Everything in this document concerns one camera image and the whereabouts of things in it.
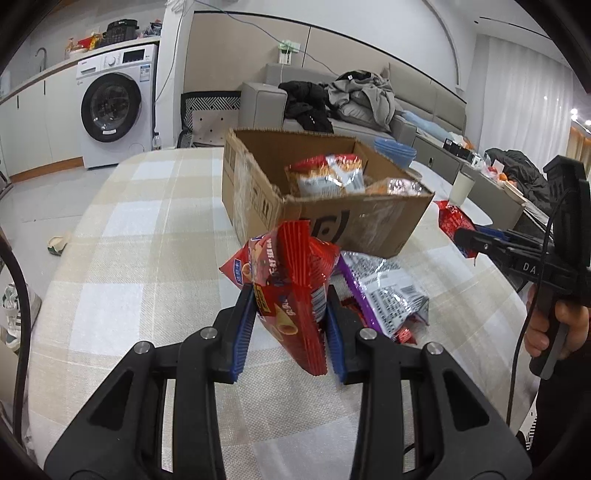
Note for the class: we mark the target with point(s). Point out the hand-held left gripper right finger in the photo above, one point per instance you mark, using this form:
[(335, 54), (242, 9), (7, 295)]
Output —
[(336, 350)]

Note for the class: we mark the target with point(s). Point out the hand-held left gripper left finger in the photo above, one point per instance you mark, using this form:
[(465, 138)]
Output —
[(242, 341)]

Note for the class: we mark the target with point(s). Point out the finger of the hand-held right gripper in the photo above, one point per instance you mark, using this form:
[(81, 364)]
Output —
[(489, 251), (494, 231)]

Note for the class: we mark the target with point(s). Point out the red cone snack packet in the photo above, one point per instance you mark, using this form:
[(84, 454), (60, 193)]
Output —
[(286, 286)]

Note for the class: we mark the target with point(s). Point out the clear bread bag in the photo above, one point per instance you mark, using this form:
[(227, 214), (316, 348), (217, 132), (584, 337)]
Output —
[(397, 187)]

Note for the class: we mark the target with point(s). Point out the brown cardboard box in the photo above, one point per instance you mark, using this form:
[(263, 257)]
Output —
[(258, 198)]

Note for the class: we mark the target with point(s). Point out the snack packets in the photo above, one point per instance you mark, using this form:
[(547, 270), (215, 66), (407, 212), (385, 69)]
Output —
[(309, 182)]

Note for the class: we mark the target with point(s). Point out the person's right hand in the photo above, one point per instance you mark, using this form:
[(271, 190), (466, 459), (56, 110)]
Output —
[(575, 323)]

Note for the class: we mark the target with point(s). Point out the white cup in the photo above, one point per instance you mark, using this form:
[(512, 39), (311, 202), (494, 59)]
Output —
[(461, 187)]

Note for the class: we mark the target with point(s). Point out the black puffer jacket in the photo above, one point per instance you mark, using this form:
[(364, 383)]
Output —
[(517, 170)]

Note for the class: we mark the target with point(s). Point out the silver purple snack packet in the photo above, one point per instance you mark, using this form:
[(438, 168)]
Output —
[(383, 290)]

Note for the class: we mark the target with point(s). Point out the small black box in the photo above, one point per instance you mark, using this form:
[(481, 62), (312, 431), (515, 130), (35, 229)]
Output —
[(457, 148)]

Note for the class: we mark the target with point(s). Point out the grey low cabinet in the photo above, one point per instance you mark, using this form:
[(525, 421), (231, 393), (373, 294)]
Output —
[(436, 154)]

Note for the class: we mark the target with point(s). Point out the light blue pillow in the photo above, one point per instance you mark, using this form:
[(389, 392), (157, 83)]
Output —
[(422, 124)]

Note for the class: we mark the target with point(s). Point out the white curtain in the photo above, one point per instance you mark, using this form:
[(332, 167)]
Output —
[(531, 83)]

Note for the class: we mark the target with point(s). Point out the person's dark clothing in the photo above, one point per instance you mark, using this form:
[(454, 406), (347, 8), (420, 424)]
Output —
[(563, 415)]

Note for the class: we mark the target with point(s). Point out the grey jacket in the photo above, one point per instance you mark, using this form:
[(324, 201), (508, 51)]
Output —
[(364, 97)]

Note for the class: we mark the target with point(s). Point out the beige green slipper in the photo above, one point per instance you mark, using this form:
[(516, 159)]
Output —
[(57, 243)]

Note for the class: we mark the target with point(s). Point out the black white patterned cushion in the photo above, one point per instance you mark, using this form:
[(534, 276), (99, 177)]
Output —
[(212, 115)]

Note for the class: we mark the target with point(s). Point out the white green sneaker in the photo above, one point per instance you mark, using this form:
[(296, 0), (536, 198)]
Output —
[(14, 309)]

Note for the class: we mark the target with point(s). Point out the grey sofa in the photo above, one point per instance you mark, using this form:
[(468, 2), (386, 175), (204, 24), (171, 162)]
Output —
[(263, 101)]

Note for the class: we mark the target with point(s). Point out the white washing machine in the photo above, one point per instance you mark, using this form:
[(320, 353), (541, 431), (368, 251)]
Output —
[(120, 106)]

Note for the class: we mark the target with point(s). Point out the white power strip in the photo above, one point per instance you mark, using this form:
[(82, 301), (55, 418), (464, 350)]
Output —
[(288, 50)]

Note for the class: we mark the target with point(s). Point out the white counter cabinet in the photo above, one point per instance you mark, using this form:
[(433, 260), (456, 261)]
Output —
[(41, 124)]

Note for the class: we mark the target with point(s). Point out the black countertop appliance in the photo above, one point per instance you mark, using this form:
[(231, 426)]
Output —
[(120, 31)]

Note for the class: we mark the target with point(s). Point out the pile of colourful packets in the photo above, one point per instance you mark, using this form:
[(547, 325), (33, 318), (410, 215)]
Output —
[(85, 43)]

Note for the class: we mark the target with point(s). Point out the metal faucet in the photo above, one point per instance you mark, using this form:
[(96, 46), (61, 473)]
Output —
[(42, 55)]

